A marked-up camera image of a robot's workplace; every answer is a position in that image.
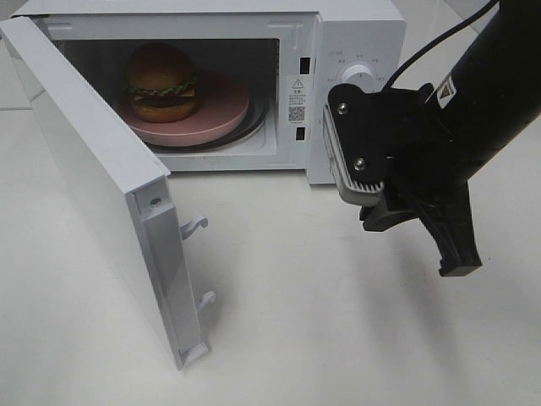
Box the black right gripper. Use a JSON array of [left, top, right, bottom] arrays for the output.
[[358, 82, 484, 278]]

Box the pink round plate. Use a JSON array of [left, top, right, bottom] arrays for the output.
[[115, 71, 249, 147]]

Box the toy burger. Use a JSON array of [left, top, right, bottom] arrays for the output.
[[126, 42, 199, 123]]

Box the white microwave door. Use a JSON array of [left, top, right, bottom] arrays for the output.
[[1, 17, 215, 369]]

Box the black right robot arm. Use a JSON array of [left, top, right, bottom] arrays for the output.
[[358, 1, 540, 277]]

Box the upper white microwave knob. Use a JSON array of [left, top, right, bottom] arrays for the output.
[[340, 61, 377, 93]]

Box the glass microwave turntable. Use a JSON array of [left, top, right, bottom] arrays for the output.
[[146, 97, 269, 153]]

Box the white microwave oven body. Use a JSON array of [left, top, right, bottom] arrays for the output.
[[9, 1, 406, 184]]

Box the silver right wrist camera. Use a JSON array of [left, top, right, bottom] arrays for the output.
[[323, 84, 387, 207]]

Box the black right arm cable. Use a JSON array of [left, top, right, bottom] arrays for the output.
[[382, 0, 504, 92]]

